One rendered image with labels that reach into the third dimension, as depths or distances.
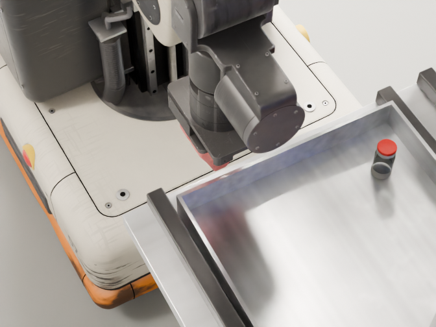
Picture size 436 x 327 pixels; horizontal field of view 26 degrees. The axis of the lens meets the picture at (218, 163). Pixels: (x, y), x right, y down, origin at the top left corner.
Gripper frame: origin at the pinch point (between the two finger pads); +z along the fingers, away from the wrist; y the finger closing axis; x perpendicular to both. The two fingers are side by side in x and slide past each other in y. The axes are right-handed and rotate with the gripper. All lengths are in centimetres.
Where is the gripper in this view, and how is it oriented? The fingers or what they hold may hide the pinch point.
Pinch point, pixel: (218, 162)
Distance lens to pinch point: 98.1
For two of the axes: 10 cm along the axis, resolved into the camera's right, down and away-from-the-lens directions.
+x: 8.8, -3.9, 2.8
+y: 4.8, 7.2, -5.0
